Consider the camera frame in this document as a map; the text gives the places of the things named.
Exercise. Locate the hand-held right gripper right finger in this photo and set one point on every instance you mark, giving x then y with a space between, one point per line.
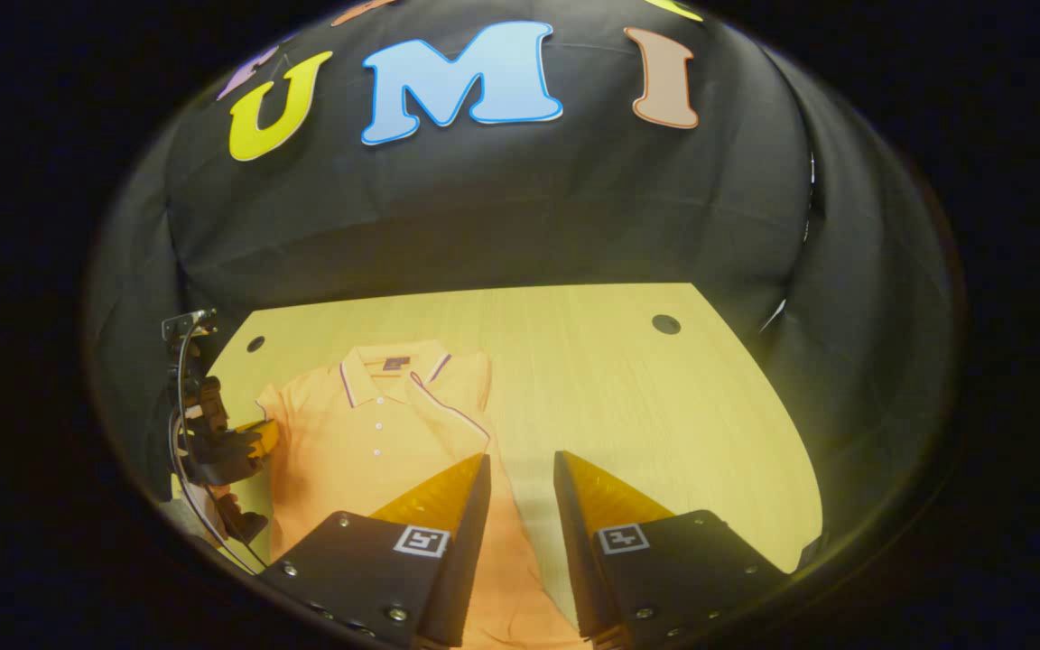
579 560

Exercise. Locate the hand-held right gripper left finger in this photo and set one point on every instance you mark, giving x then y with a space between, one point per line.
461 560

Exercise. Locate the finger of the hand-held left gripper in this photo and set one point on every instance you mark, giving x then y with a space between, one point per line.
263 437

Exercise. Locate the orange polo T-shirt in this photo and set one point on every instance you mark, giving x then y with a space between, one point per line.
366 451

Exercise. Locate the black backdrop cloth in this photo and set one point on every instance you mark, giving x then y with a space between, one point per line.
529 199

